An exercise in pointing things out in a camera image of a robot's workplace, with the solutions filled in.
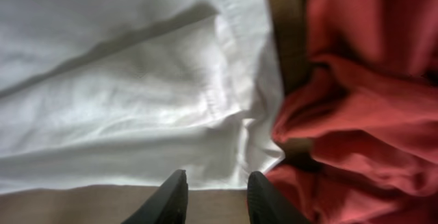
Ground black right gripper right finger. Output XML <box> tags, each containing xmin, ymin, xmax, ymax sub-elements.
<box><xmin>247</xmin><ymin>171</ymin><xmax>311</xmax><ymax>224</ymax></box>

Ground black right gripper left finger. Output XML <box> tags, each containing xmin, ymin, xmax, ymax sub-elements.
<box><xmin>122</xmin><ymin>169</ymin><xmax>188</xmax><ymax>224</ymax></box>

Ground red printed t-shirt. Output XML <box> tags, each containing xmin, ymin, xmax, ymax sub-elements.
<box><xmin>268</xmin><ymin>0</ymin><xmax>437</xmax><ymax>223</ymax></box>

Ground white t-shirt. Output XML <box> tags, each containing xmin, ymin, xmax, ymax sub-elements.
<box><xmin>1</xmin><ymin>0</ymin><xmax>283</xmax><ymax>193</ymax></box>

